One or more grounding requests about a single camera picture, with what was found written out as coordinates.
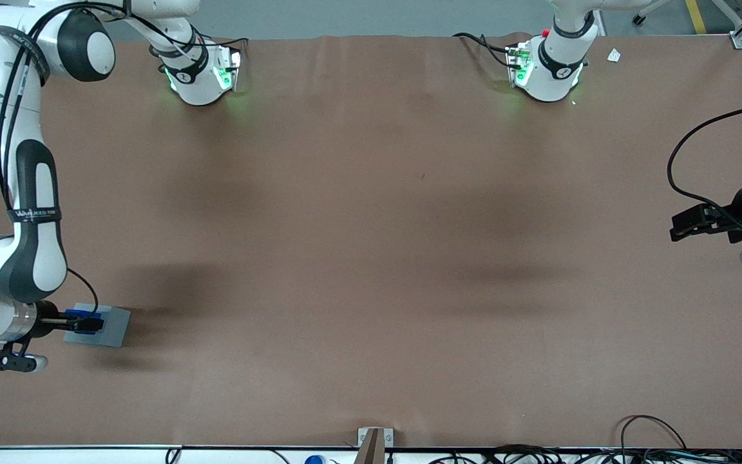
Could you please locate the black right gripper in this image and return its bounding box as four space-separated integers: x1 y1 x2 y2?
35 301 104 339

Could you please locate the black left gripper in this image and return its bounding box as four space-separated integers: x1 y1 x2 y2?
670 184 742 244

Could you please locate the blue plastic part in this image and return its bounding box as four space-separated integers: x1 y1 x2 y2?
64 309 104 333

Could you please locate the gray square base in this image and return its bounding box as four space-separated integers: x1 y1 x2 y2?
63 304 132 349

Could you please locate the brown paper table cover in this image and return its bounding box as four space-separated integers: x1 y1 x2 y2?
0 32 742 450

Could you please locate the thin black cable to right gripper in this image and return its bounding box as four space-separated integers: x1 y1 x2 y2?
66 267 100 316

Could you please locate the black cable to left gripper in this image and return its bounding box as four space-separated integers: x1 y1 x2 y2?
667 102 742 234

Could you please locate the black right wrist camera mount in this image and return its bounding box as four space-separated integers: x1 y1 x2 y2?
0 334 48 374

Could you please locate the black looped table-edge cable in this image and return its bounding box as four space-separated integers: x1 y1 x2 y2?
620 414 689 452

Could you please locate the black cable along right arm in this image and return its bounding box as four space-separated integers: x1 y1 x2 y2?
0 0 249 213

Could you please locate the black cable at left arm base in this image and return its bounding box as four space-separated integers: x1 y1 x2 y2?
453 32 515 68

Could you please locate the black cable bundle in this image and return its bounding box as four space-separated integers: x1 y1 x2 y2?
429 443 742 464

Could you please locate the silver metal bracket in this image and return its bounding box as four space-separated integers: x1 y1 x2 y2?
357 427 394 449

